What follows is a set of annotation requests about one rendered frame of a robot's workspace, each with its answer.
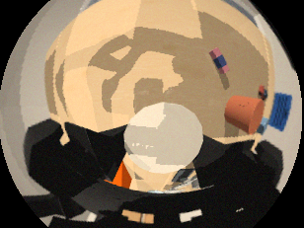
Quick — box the light blue box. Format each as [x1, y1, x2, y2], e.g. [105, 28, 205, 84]
[256, 117, 268, 136]

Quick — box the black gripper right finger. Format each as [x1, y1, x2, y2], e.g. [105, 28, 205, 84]
[192, 134, 256, 189]

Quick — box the orange cup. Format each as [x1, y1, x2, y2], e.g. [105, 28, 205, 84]
[225, 95, 265, 136]

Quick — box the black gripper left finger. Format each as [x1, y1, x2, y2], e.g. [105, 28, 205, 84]
[64, 121, 128, 182]

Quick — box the red toy car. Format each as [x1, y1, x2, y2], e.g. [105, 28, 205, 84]
[259, 85, 268, 101]

